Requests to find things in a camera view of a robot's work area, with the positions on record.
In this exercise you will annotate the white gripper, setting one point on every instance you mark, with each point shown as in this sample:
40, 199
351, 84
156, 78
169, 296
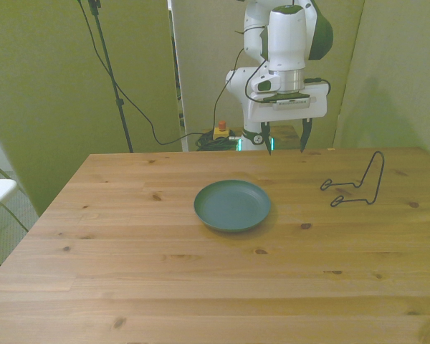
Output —
290, 114

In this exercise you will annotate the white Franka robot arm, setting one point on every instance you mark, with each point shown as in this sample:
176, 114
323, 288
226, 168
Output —
286, 43

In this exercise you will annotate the dark green round plate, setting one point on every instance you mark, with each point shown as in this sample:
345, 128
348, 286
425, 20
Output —
233, 206

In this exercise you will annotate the yellow emergency stop button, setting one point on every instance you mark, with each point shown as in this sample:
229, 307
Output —
222, 133

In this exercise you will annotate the black tripod stand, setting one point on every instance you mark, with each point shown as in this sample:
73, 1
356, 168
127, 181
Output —
109, 68

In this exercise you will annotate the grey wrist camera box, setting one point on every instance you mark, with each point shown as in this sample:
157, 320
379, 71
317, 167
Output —
292, 104

